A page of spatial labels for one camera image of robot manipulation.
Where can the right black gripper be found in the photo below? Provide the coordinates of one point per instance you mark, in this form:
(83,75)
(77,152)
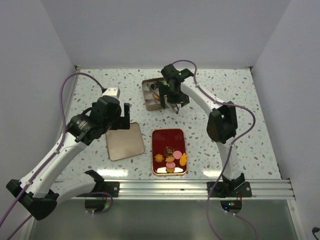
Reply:
(183,99)

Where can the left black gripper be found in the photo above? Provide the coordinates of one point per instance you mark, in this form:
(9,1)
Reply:
(122,122)

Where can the metal tongs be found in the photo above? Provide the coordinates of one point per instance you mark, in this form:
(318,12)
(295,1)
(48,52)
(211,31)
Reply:
(163,100)

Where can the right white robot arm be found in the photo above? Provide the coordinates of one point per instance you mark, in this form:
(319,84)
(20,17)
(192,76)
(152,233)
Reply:
(221,126)

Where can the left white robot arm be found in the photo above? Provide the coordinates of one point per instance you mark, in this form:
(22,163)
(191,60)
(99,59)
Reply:
(36,191)

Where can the gold cookie tin box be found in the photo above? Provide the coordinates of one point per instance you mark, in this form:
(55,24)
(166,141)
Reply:
(151,104)

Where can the gold tin lid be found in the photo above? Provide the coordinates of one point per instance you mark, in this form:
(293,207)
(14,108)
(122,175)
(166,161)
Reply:
(125,143)

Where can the red rectangular tray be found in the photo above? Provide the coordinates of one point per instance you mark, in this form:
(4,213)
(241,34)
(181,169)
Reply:
(165,142)

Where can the yellow swirl cookie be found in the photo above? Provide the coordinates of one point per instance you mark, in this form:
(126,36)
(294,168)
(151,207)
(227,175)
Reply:
(158,158)

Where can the orange flower cookie middle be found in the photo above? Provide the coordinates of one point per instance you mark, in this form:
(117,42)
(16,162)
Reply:
(170,159)

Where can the orange flower cookie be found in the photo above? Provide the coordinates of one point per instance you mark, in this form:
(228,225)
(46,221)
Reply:
(170,170)
(170,159)

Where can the pink round cookie right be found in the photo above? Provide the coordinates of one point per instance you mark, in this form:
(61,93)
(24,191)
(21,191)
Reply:
(177,154)

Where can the pink sandwich cookie lower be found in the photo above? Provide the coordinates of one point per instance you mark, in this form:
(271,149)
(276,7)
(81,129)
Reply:
(170,165)

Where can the orange flower cookie bottom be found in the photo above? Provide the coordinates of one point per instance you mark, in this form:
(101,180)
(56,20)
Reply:
(170,170)

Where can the orange fish shaped cookie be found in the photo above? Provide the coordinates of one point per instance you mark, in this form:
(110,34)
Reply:
(183,160)

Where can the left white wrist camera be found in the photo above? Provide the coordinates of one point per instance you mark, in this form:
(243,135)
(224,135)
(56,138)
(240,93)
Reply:
(112,92)

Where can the left black base bracket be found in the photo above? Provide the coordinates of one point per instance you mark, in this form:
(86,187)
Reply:
(111,187)

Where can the black base bracket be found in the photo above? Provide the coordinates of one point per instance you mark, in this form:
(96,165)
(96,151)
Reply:
(225,190)
(111,187)

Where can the right black base bracket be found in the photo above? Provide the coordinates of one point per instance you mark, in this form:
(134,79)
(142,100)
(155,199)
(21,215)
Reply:
(225,190)

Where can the aluminium frame rail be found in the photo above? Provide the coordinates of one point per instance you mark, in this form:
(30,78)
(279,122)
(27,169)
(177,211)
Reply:
(174,189)

